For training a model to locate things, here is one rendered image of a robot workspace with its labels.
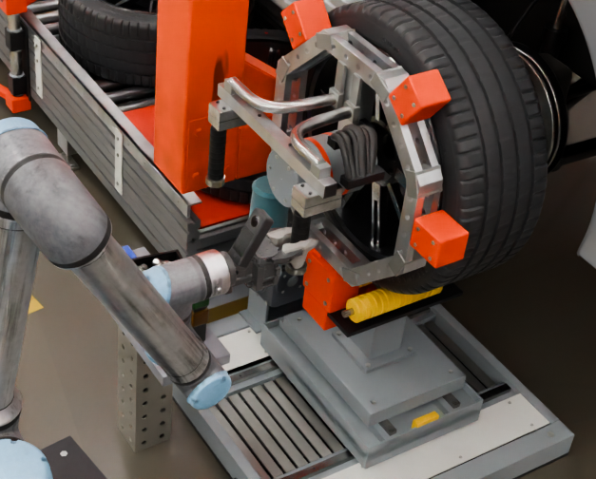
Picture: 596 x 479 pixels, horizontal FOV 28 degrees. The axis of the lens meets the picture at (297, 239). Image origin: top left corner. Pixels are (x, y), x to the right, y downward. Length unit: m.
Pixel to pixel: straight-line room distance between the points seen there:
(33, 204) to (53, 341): 1.56
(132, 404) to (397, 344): 0.68
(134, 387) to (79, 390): 0.34
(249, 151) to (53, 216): 1.29
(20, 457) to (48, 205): 0.54
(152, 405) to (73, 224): 1.21
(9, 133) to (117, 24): 1.95
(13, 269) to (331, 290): 0.96
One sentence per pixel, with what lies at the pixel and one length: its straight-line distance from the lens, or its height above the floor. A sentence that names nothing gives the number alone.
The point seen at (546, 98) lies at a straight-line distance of 2.77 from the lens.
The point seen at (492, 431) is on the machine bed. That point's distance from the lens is 3.16.
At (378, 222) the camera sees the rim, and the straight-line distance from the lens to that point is 2.73.
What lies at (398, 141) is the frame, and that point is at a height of 1.02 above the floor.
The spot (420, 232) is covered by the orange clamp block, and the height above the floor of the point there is 0.87.
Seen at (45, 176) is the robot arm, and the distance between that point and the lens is 1.85.
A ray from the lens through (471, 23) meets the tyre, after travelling 2.54.
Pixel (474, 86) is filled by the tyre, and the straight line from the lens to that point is 2.44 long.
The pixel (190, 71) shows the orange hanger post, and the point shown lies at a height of 0.88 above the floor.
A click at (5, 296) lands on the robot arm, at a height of 0.96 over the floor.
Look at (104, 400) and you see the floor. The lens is 3.21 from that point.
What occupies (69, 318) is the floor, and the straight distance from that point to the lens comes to 3.44.
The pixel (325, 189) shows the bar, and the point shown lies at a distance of 2.30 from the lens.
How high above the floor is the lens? 2.29
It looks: 37 degrees down
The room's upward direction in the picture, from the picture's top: 7 degrees clockwise
